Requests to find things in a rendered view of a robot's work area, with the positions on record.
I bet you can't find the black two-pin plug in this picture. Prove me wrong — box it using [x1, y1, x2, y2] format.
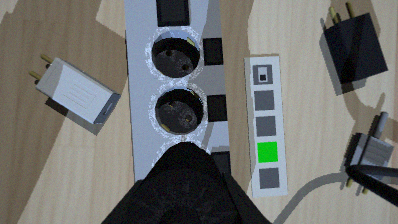
[324, 1, 388, 84]

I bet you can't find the white diagram card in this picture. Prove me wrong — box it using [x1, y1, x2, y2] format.
[244, 56, 288, 198]

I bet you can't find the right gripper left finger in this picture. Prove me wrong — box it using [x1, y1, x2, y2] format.
[101, 179, 144, 224]

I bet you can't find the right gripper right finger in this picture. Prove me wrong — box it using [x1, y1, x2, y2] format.
[222, 172, 272, 224]

